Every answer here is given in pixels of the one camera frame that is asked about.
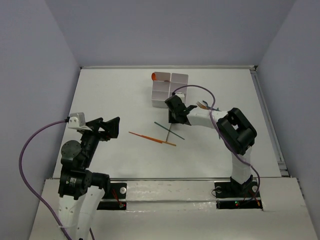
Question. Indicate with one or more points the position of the white left divided container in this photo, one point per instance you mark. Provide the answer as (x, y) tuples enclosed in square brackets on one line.
[(160, 90)]

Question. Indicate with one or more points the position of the teal spoon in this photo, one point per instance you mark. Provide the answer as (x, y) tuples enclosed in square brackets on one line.
[(209, 107)]

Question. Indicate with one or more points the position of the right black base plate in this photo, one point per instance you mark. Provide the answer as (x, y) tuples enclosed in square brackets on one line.
[(229, 199)]

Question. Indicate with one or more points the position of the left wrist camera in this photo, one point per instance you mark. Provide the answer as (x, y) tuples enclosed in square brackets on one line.
[(77, 121)]

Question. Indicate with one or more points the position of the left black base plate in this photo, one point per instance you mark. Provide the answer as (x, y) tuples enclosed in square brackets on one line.
[(115, 199)]

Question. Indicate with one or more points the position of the yellow-orange chopstick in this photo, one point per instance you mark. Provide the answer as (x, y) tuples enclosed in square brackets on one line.
[(169, 143)]

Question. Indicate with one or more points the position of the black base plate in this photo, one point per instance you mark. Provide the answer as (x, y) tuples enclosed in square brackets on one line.
[(229, 199), (115, 199)]

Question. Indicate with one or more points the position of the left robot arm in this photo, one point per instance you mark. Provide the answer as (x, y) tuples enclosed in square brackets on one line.
[(80, 190)]

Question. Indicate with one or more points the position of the orange fork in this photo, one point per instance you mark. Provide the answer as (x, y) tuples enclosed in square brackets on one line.
[(202, 106)]

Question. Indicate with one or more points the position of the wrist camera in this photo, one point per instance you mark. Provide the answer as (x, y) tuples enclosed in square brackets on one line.
[(77, 121), (181, 95)]

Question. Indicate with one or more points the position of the orange spoon in container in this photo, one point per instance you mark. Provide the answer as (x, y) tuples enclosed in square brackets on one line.
[(154, 76)]

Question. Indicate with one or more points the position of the white right divided container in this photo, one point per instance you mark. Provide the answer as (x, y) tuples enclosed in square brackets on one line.
[(178, 80)]

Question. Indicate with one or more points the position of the teal chopstick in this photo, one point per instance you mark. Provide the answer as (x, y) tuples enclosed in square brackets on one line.
[(158, 124)]

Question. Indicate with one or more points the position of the orange chopstick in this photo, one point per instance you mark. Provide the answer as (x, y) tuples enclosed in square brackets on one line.
[(146, 137)]

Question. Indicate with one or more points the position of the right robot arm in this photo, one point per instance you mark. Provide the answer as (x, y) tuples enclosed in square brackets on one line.
[(237, 133)]

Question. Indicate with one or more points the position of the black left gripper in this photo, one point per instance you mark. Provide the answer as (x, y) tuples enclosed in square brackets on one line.
[(97, 129)]

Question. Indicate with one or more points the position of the white divided container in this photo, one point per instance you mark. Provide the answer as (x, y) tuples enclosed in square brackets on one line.
[(178, 80), (160, 90)]

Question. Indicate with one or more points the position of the brown fork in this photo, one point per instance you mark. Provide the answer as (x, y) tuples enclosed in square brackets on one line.
[(168, 132)]

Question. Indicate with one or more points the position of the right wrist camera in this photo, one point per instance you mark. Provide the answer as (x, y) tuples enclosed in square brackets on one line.
[(181, 95)]

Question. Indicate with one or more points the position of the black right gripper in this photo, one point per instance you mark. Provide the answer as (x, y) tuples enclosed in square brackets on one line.
[(172, 119)]

